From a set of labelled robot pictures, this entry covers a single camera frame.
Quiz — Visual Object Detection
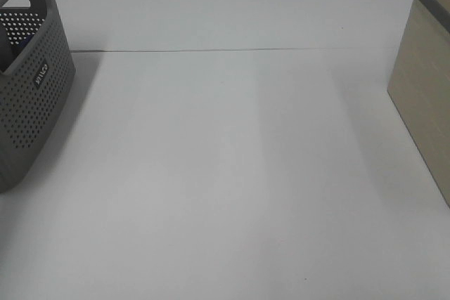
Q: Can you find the grey perforated plastic basket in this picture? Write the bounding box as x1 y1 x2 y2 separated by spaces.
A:
1 0 76 192

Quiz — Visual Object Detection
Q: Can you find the beige storage box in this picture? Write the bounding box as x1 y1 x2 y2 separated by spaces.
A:
387 0 449 202

